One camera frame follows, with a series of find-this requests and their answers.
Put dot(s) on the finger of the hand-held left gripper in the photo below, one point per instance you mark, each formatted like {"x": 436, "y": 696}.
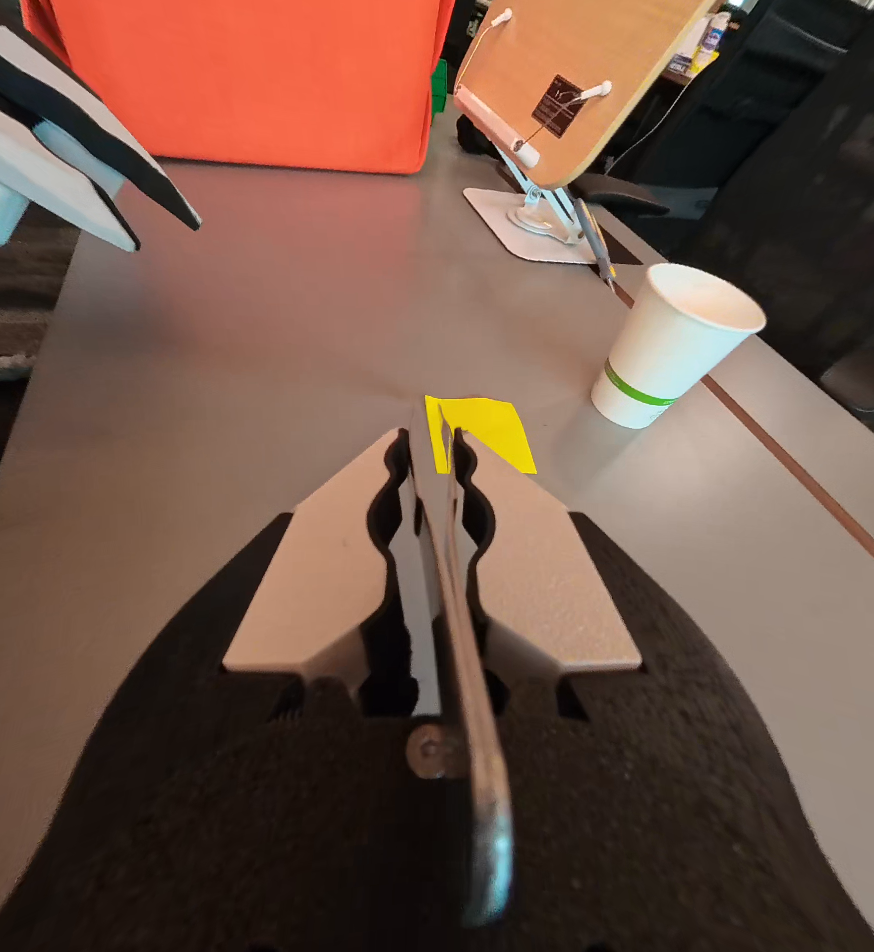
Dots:
{"x": 72, "y": 111}
{"x": 28, "y": 171}

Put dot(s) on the white paper cup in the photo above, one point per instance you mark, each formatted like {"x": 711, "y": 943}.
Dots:
{"x": 667, "y": 349}

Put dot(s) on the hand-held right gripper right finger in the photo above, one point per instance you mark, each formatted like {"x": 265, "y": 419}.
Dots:
{"x": 548, "y": 587}

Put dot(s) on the yellow sticky note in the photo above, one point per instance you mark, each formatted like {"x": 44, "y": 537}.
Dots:
{"x": 496, "y": 424}

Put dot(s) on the green plastic tray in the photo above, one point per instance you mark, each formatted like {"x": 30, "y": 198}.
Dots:
{"x": 439, "y": 93}

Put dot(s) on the long metal tweezers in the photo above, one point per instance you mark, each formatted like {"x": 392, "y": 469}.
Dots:
{"x": 481, "y": 744}

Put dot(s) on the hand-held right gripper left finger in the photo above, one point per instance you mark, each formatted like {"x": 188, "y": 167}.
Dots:
{"x": 310, "y": 587}

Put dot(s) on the wooden book stand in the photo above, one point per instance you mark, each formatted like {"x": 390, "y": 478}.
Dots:
{"x": 556, "y": 67}

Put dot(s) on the orange felt storage bin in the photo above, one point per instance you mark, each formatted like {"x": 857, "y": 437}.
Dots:
{"x": 258, "y": 82}

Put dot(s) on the white wipes container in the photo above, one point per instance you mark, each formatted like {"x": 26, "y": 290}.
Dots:
{"x": 713, "y": 33}

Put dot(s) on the black mesh office chair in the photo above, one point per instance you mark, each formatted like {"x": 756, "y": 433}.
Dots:
{"x": 675, "y": 134}
{"x": 831, "y": 223}

